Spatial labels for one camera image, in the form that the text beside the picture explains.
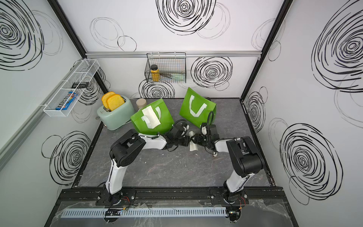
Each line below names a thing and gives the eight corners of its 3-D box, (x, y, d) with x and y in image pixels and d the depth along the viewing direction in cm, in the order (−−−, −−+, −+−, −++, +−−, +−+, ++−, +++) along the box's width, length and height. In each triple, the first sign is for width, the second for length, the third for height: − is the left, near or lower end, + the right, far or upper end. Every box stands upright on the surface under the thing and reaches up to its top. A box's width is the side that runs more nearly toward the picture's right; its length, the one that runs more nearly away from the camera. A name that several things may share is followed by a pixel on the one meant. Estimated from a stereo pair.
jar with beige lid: (136, 110, 114) (134, 105, 109) (138, 103, 119) (137, 98, 114) (146, 110, 114) (144, 105, 109) (147, 103, 119) (146, 98, 114)
